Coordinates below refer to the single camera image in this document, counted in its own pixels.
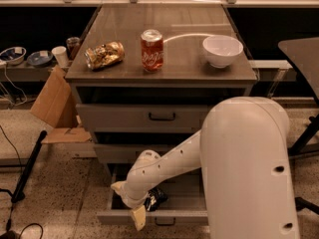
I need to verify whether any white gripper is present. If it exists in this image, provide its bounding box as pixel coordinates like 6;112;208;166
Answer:
111;181;150;231

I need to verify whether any blue chip bag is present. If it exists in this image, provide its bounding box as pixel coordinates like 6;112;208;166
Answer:
144;187;167;212

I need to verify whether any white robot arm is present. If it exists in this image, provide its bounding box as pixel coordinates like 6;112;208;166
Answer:
112;97;300;239

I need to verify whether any grey middle drawer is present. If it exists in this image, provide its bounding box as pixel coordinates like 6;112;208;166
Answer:
94;144;172;163

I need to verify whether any grey top drawer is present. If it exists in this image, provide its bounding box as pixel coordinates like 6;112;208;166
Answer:
77;104;209;133

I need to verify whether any grey drawer cabinet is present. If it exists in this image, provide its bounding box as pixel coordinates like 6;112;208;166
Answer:
65;3;259;181

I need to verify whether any black left stand leg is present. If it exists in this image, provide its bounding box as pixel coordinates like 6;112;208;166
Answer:
11;130;47;203

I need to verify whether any brown cardboard box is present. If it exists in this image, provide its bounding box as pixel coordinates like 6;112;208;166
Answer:
31;66;91;143

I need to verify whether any red soda can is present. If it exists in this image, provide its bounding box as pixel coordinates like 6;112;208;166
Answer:
141;29;163;72

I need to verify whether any white paper cup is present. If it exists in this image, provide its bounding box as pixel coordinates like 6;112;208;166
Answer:
52;46;69;68

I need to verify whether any dark glass jar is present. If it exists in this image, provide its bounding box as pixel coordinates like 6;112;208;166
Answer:
66;37;81;60

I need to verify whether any blue bowl right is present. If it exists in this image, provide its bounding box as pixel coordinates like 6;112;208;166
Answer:
27;50;53;68

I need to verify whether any blue bowl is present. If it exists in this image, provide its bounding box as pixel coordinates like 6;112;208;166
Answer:
0;47;26;66
27;50;53;68

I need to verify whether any black chair base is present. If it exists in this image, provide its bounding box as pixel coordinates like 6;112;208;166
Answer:
295;197;319;215

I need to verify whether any white bowl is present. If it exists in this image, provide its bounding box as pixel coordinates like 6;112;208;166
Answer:
202;35;243;68

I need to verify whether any blue bowl left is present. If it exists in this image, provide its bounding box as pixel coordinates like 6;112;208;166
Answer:
0;47;26;66

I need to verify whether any dark side table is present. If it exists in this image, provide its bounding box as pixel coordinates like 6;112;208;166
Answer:
278;37;319;156

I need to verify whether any black floor cable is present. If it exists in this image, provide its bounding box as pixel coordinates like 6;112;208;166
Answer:
0;124;45;239

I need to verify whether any white cable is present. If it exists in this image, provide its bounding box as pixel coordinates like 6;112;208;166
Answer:
0;63;29;108

